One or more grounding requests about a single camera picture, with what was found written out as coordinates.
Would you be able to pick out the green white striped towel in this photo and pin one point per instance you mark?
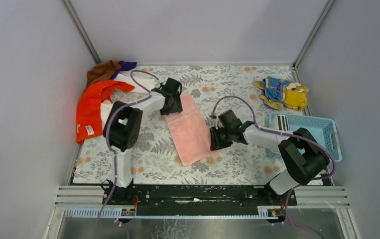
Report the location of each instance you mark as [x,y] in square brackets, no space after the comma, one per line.
[280,122]

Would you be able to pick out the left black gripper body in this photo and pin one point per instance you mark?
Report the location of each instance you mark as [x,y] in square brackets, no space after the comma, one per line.
[171,100]

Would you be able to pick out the red orange towel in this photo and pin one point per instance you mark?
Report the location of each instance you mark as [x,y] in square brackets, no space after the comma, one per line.
[88,115]

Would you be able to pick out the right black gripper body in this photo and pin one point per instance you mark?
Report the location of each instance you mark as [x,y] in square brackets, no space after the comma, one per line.
[221,135]

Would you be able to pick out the blue yellow cartoon towel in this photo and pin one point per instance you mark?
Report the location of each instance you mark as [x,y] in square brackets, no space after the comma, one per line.
[279,94]

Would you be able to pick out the light blue plastic basket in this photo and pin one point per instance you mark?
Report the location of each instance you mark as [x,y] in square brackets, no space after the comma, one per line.
[322,129]

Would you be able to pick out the pink towel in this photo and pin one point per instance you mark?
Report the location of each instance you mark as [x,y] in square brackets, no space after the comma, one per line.
[189,132]

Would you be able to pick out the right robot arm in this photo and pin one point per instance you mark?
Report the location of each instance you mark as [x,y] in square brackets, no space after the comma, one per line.
[304,158]

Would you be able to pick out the purple towel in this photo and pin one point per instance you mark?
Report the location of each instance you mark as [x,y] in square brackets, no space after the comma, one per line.
[123,66]

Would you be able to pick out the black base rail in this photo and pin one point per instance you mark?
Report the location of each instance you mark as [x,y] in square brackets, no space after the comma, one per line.
[195,200]

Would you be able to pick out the floral table cloth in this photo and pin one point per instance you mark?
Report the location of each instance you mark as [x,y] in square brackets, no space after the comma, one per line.
[154,157]

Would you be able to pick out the brown towel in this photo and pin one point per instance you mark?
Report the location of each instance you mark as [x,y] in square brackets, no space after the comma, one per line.
[102,71]

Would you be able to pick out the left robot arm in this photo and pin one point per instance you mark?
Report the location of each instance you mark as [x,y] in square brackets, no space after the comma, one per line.
[122,127]

